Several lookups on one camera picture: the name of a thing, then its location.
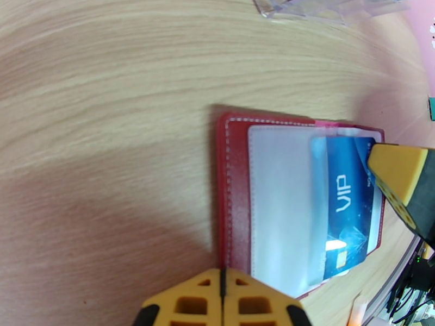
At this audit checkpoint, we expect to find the red leather card holder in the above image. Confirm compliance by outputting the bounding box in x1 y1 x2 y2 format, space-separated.
215 111 387 300

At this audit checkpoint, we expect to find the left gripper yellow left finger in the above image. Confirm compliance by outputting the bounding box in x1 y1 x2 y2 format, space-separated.
132 268 224 326

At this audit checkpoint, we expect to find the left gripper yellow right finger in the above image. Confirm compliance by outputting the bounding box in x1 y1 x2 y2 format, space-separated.
222 268 314 326

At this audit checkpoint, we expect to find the blue VIP card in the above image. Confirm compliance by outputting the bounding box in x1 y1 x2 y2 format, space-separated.
309 135 386 283

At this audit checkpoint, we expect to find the aluminium mounting rail platform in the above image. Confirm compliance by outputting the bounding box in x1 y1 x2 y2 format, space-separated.
360 233 430 326

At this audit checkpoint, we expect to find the clear plastic card box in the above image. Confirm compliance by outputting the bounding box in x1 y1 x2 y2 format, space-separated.
251 0 413 28

